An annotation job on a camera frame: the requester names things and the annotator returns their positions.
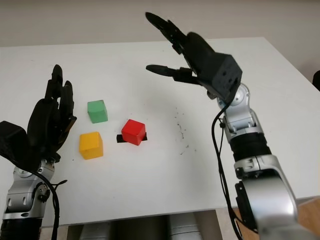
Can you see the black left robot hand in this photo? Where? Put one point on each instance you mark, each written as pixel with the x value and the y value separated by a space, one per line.
pixel 43 122

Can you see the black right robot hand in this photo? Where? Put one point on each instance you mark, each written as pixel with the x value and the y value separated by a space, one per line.
pixel 200 57

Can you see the yellow wooden block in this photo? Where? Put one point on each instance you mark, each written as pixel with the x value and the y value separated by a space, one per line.
pixel 90 145

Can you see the green wooden block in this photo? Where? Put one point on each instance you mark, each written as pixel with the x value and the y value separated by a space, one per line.
pixel 97 111

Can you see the red wooden block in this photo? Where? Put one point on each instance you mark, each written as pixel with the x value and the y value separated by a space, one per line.
pixel 133 132

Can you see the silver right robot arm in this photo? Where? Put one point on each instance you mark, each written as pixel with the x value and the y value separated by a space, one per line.
pixel 270 195

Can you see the black tape strip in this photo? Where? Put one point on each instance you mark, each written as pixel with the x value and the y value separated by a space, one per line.
pixel 119 139

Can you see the black object at room edge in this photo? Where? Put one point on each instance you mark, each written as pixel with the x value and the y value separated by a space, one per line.
pixel 317 81

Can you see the grey robot torso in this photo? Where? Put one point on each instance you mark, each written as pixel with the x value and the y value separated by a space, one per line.
pixel 140 228

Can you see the white table leg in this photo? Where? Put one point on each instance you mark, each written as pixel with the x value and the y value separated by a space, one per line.
pixel 223 225

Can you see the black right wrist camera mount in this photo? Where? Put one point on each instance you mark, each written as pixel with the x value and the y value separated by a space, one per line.
pixel 227 75

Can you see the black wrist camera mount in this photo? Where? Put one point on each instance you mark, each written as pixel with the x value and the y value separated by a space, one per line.
pixel 13 142
pixel 227 75

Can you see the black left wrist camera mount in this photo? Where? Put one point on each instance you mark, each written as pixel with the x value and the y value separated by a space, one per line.
pixel 13 142

